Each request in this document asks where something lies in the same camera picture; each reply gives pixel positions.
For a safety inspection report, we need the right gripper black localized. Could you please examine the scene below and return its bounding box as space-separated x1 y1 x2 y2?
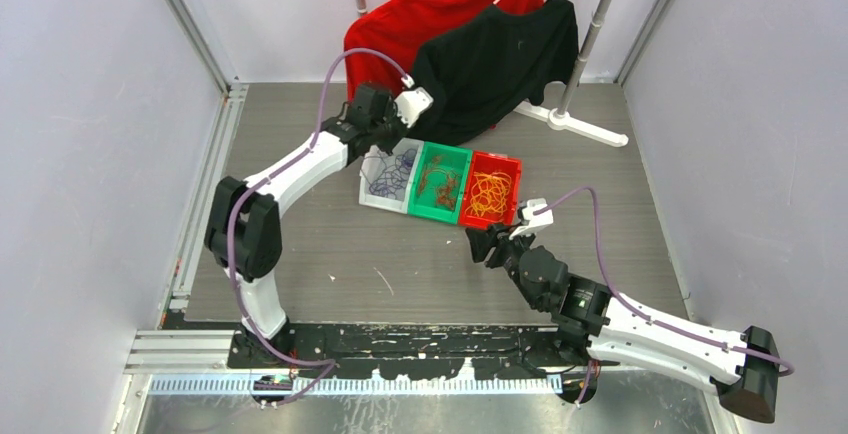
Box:
466 221 543 310

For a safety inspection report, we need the yellow cable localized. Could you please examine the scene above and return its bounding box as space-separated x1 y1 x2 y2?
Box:
463 171 515 222

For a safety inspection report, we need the red cable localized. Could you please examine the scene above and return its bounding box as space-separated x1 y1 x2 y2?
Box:
415 152 465 210

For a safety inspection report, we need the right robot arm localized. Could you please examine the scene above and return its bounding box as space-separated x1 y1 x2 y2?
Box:
465 223 780 424

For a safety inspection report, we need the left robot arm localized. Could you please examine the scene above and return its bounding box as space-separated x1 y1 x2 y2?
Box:
203 84 433 367

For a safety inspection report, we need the red plastic bin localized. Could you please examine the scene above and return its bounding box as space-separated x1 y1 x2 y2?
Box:
458 151 522 230

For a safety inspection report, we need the white plastic bin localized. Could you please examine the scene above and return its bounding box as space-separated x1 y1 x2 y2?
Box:
358 139 424 214

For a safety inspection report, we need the green plastic bin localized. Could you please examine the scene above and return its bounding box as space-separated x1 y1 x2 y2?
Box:
408 142 472 225

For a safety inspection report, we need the red t-shirt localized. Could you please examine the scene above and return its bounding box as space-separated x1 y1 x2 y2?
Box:
343 0 550 72

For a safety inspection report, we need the black t-shirt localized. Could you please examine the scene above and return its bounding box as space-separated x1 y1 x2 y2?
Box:
407 0 579 146

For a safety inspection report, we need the white clothes rack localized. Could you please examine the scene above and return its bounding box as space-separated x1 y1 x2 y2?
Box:
356 0 629 147

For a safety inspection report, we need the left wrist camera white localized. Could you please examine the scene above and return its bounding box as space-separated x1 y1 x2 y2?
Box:
394 74 434 129

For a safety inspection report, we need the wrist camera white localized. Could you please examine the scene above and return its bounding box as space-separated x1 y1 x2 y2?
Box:
394 74 434 129
509 198 554 240

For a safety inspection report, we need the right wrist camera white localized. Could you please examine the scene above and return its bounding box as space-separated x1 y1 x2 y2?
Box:
509 198 554 240

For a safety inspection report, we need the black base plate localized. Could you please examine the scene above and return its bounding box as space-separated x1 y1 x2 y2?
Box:
227 322 621 382

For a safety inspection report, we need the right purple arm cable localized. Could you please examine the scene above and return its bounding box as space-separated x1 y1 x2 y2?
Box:
533 185 796 407

